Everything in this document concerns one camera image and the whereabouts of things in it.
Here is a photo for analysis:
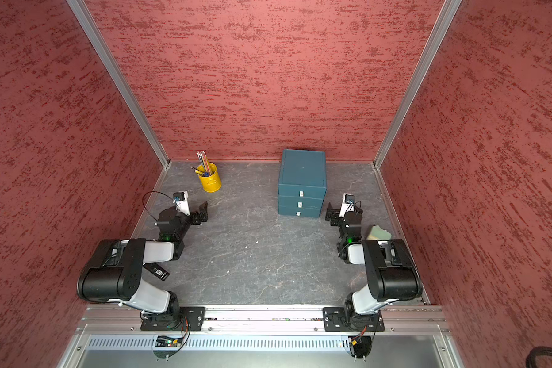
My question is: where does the teal three-drawer cabinet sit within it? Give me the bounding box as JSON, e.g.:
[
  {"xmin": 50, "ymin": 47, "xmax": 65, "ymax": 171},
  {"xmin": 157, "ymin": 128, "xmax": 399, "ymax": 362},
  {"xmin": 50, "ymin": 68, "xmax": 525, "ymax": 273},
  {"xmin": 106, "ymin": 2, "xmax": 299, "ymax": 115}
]
[{"xmin": 278, "ymin": 149, "xmax": 328, "ymax": 218}]

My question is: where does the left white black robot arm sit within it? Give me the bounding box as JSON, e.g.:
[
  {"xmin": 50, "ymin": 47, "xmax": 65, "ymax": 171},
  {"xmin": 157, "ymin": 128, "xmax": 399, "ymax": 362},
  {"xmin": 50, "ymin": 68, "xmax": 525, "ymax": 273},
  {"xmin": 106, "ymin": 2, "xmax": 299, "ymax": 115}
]
[{"xmin": 77, "ymin": 200, "xmax": 209, "ymax": 331}]

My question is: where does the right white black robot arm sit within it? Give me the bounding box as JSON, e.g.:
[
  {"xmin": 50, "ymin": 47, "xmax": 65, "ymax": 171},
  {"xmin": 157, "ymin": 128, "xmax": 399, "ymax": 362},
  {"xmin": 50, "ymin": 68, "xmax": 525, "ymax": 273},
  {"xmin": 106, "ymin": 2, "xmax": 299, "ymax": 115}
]
[{"xmin": 325, "ymin": 206, "xmax": 423, "ymax": 329}]

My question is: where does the yellow pencil cup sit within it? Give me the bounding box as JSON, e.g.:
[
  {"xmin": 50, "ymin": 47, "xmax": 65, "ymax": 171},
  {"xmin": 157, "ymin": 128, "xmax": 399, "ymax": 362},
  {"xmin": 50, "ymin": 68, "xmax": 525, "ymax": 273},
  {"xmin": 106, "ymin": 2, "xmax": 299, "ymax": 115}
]
[{"xmin": 198, "ymin": 163, "xmax": 222, "ymax": 193}]

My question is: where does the green cream pencil sharpener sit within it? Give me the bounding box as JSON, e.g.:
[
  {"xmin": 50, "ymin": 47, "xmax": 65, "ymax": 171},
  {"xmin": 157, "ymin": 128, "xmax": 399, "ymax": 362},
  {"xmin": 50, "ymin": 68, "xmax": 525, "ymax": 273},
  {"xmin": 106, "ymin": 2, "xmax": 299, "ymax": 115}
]
[{"xmin": 366, "ymin": 225, "xmax": 393, "ymax": 241}]

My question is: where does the black tag with label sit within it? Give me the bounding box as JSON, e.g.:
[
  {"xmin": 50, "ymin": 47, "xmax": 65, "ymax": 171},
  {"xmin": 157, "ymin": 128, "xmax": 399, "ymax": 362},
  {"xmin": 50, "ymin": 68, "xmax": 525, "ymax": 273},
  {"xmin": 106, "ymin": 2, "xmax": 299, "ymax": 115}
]
[{"xmin": 144, "ymin": 262, "xmax": 170, "ymax": 282}]

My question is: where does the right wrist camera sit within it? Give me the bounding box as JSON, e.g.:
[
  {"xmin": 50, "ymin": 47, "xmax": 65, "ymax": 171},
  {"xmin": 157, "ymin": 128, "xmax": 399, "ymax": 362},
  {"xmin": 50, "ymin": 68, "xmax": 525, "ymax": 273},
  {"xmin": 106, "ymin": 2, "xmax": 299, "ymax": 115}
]
[{"xmin": 340, "ymin": 193, "xmax": 356, "ymax": 218}]

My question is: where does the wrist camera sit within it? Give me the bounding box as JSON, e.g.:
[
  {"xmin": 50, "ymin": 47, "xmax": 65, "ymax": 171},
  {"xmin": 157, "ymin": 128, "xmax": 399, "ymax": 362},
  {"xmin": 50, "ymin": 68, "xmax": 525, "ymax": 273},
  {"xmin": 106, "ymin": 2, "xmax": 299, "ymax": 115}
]
[
  {"xmin": 173, "ymin": 191, "xmax": 190, "ymax": 216},
  {"xmin": 340, "ymin": 193, "xmax": 356, "ymax": 218}
]

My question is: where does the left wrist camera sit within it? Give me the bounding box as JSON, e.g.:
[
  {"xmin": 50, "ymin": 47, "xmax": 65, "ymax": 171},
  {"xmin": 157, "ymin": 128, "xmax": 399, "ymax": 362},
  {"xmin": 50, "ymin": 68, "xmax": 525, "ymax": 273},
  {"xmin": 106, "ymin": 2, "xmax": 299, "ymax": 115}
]
[{"xmin": 173, "ymin": 191, "xmax": 190, "ymax": 216}]

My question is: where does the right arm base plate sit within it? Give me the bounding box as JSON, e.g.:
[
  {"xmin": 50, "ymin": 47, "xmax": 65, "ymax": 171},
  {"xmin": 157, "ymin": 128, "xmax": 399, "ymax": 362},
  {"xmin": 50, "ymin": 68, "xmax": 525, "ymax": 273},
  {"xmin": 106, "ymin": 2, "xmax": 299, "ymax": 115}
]
[{"xmin": 322, "ymin": 307, "xmax": 385, "ymax": 333}]

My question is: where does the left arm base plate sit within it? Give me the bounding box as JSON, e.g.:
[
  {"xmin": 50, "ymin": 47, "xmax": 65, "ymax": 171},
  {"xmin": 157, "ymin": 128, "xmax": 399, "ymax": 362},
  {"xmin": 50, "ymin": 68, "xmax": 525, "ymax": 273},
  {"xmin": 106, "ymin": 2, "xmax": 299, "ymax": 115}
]
[{"xmin": 140, "ymin": 307, "xmax": 206, "ymax": 332}]

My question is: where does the aluminium front rail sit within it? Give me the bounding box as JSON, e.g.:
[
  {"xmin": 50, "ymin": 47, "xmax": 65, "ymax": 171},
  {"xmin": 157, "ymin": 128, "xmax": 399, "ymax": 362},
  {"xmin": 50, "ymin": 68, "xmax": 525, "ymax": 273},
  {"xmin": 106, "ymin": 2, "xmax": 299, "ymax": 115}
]
[{"xmin": 60, "ymin": 305, "xmax": 462, "ymax": 367}]

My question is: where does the black corrugated hose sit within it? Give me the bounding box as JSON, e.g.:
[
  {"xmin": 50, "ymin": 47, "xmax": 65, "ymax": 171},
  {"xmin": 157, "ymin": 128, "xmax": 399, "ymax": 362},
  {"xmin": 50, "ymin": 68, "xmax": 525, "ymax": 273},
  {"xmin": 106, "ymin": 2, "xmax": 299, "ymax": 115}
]
[{"xmin": 526, "ymin": 346, "xmax": 552, "ymax": 368}]

